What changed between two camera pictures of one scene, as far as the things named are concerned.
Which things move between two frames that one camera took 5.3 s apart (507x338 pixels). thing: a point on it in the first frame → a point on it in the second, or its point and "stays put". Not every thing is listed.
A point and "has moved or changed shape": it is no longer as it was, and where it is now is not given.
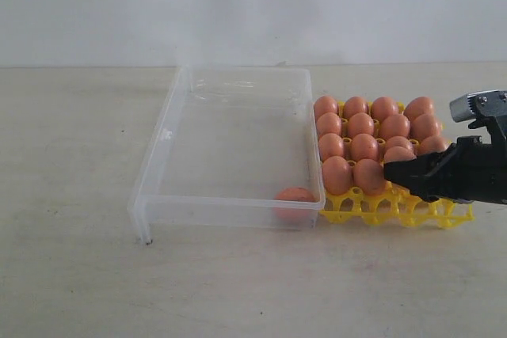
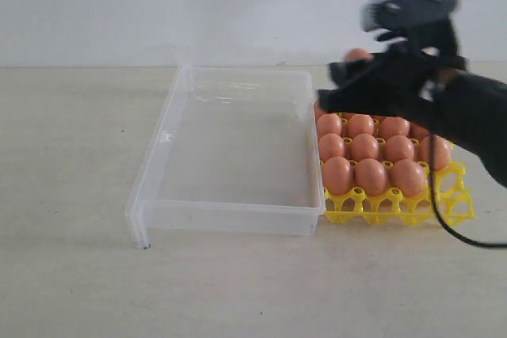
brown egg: (337, 175) stays put
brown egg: (398, 153) has moved or changed shape
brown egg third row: (364, 146) stays put
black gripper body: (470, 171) → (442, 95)
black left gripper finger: (425, 175) → (346, 73)
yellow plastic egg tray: (393, 206) stays put
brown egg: (295, 203) → (358, 54)
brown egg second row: (398, 141) stays put
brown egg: (368, 175) stays put
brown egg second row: (330, 145) stays put
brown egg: (394, 125) stays put
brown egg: (360, 123) stays put
